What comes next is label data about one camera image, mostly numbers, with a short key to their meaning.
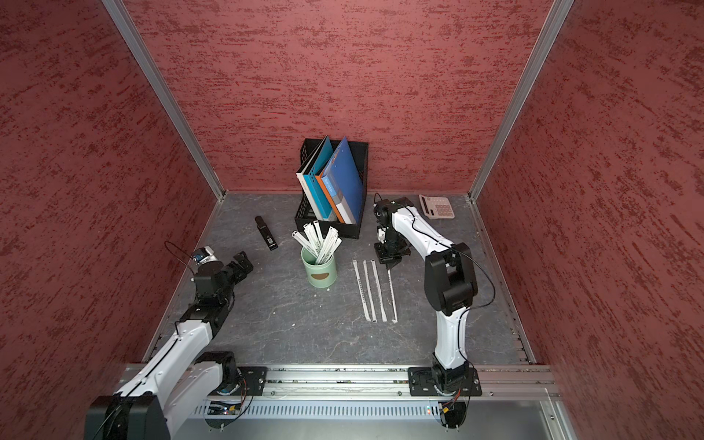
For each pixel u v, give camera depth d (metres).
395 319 0.85
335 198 0.92
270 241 1.01
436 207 1.16
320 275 0.86
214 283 0.63
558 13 0.71
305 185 0.89
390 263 0.81
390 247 0.78
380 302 0.89
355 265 0.98
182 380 0.50
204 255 0.72
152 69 0.81
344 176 1.02
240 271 0.77
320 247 0.87
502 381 0.76
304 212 1.10
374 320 0.85
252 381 0.76
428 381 0.74
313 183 0.88
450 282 0.52
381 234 0.87
